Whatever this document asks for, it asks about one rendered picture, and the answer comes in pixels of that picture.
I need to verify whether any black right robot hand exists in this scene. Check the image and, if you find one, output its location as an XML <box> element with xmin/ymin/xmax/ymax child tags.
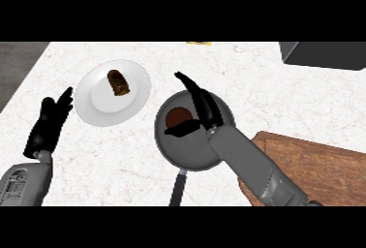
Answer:
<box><xmin>162</xmin><ymin>71</ymin><xmax>225</xmax><ymax>139</ymax></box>

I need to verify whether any brown cupcake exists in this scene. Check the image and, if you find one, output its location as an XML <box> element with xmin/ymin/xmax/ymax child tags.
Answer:
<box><xmin>163</xmin><ymin>107</ymin><xmax>193</xmax><ymax>129</ymax></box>

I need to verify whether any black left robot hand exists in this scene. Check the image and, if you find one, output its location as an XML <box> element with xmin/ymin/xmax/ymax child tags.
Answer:
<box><xmin>22</xmin><ymin>86</ymin><xmax>75</xmax><ymax>160</ymax></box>

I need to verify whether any white round plate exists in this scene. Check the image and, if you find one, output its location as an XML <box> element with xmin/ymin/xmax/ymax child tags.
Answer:
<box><xmin>72</xmin><ymin>58</ymin><xmax>153</xmax><ymax>128</ymax></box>

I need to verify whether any brown wooden cutting board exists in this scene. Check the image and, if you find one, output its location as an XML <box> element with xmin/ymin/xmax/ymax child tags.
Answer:
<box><xmin>237</xmin><ymin>130</ymin><xmax>366</xmax><ymax>207</ymax></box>

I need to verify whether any grey frying pan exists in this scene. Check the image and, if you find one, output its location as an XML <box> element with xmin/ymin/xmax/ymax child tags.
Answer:
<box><xmin>153</xmin><ymin>89</ymin><xmax>237</xmax><ymax>207</ymax></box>

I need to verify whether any dark brown bread piece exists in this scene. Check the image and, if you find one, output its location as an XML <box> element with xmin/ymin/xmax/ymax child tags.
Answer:
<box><xmin>106</xmin><ymin>69</ymin><xmax>131</xmax><ymax>97</ymax></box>

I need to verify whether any dark grey appliance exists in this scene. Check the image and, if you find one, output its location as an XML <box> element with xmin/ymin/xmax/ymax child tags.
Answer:
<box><xmin>277</xmin><ymin>42</ymin><xmax>366</xmax><ymax>72</ymax></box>

